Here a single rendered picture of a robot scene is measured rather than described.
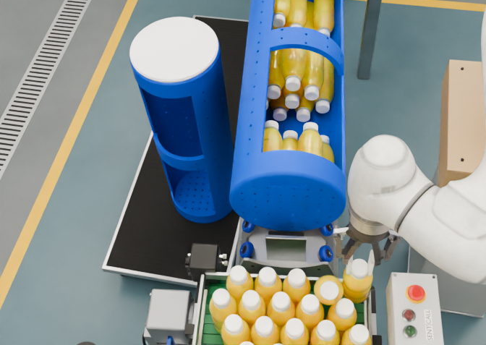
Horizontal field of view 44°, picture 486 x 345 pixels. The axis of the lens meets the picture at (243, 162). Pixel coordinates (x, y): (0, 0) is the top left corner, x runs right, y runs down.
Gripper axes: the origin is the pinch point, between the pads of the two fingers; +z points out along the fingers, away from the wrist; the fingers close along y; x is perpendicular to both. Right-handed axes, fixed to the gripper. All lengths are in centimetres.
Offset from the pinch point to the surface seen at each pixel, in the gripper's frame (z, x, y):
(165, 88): 16, -62, 55
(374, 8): 68, -159, -16
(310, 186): -1.6, -17.9, 11.1
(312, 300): 9.1, 5.5, 9.6
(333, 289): 3.3, 5.1, 5.5
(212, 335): 27.2, 9.1, 33.7
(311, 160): -5.5, -22.5, 11.2
